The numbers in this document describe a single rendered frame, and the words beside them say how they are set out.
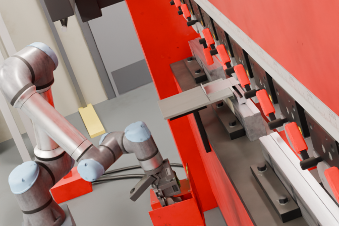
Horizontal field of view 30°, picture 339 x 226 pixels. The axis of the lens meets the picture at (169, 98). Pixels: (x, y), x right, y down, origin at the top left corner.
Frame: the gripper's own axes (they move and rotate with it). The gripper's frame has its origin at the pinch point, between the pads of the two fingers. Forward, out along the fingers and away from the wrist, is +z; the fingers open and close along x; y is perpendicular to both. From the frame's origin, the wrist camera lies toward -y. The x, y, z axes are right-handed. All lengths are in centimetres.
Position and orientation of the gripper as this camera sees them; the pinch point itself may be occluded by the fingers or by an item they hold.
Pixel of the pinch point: (170, 215)
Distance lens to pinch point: 217.8
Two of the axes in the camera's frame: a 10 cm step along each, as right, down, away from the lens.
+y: 9.2, -3.8, -0.9
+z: 3.8, 8.5, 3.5
